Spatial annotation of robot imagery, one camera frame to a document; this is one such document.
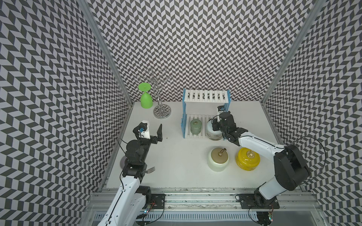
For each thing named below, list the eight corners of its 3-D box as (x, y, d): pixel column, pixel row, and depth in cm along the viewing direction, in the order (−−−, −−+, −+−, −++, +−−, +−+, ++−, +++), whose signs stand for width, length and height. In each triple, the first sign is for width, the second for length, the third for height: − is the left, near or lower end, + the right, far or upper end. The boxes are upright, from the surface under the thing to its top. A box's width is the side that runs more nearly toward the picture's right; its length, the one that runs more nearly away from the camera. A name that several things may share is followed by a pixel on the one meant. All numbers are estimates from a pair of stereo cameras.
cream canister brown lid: (208, 171, 85) (210, 165, 76) (206, 155, 91) (208, 147, 83) (226, 171, 85) (230, 165, 76) (223, 155, 91) (227, 147, 83)
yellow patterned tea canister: (235, 167, 85) (239, 161, 78) (236, 153, 91) (240, 146, 84) (253, 173, 83) (260, 167, 76) (254, 158, 89) (259, 151, 82)
